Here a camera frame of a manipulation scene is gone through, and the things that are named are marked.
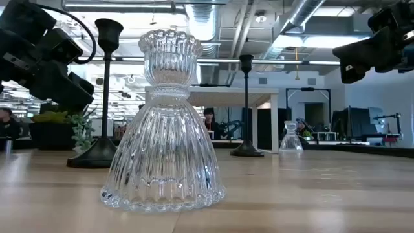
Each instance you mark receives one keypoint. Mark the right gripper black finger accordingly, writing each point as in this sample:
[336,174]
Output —
[365,48]
[352,72]

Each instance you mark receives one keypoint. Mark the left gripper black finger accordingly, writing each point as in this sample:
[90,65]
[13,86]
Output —
[82,84]
[61,89]

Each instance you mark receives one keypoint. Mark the black metal candlestick holder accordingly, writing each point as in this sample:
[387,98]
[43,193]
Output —
[246,106]
[105,97]

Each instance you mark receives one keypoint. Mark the clear ribbed glass candle holder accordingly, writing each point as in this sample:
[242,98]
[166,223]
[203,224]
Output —
[165,145]
[291,139]

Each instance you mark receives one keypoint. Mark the dark robot arm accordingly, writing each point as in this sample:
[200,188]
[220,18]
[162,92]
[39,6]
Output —
[231,126]

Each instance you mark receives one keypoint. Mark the artificial succulent in black pot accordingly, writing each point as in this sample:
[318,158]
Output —
[51,136]

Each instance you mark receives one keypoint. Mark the dark computer monitor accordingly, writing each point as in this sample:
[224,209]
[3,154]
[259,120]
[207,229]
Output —
[355,123]

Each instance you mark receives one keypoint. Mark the person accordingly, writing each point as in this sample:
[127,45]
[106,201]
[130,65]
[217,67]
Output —
[302,127]
[210,124]
[8,124]

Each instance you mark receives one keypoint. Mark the ceiling light strip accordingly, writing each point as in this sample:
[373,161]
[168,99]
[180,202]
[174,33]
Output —
[275,61]

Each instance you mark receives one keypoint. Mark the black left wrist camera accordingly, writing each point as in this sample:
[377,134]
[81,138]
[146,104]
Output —
[66,45]

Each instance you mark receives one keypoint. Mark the black rig frame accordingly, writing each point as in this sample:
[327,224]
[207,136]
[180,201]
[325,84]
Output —
[307,89]

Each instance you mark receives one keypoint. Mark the silver ventilation duct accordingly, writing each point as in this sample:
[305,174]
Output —
[200,22]
[300,13]

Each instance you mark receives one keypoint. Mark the grey metal post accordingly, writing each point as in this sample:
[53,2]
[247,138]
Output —
[8,146]

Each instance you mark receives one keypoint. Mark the black aluminium frame rails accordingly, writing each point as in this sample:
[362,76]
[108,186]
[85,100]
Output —
[372,150]

